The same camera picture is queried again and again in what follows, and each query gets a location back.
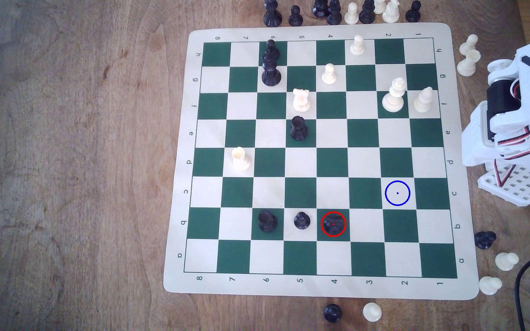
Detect black chess knight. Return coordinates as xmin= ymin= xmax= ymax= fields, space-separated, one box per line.
xmin=322 ymin=213 xmax=346 ymax=236
xmin=474 ymin=231 xmax=497 ymax=250

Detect green cream chess board mat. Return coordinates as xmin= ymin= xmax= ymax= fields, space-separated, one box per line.
xmin=163 ymin=22 xmax=480 ymax=301

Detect black chess queen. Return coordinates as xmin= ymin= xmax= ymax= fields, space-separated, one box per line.
xmin=261 ymin=56 xmax=282 ymax=87

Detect white chess queen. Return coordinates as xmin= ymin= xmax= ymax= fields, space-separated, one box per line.
xmin=382 ymin=77 xmax=407 ymax=113

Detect white chess bishop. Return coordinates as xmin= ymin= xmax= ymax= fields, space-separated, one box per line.
xmin=413 ymin=86 xmax=434 ymax=114

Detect white chess knight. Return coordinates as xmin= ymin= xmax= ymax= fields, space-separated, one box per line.
xmin=382 ymin=0 xmax=400 ymax=24

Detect white perforated base plate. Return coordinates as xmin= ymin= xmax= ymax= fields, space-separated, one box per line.
xmin=478 ymin=158 xmax=530 ymax=207

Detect red black white servo wires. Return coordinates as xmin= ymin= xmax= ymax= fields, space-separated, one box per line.
xmin=494 ymin=123 xmax=530 ymax=149

